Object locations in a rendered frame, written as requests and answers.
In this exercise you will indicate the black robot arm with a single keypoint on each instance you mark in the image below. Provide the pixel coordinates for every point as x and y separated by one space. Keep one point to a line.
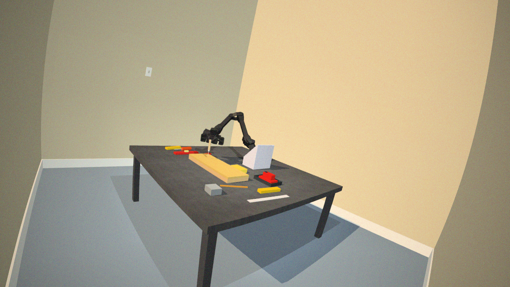
247 141

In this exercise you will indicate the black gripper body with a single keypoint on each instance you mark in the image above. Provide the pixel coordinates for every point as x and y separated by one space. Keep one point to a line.
203 138

